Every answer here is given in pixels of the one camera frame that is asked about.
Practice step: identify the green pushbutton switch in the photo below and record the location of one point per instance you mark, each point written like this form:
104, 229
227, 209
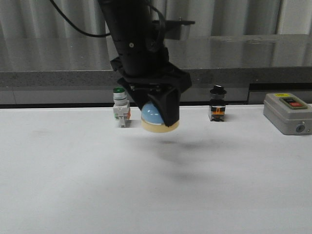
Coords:
121, 107

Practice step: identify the grey curtain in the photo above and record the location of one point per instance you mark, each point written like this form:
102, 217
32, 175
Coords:
71, 18

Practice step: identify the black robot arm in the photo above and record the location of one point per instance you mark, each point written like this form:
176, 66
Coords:
130, 25

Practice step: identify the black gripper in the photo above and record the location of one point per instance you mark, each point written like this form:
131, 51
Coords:
144, 71

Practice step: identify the grey pushbutton control box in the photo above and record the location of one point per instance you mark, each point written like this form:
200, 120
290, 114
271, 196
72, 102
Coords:
288, 113

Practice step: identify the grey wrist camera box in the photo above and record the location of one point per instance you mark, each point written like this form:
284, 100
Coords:
175, 29

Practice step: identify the grey stone countertop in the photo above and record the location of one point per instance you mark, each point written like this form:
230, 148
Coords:
77, 71

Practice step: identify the black rotary selector switch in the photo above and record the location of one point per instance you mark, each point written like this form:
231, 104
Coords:
217, 103

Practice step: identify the blue and cream desk bell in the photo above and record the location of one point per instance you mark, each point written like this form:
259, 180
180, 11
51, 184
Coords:
152, 121

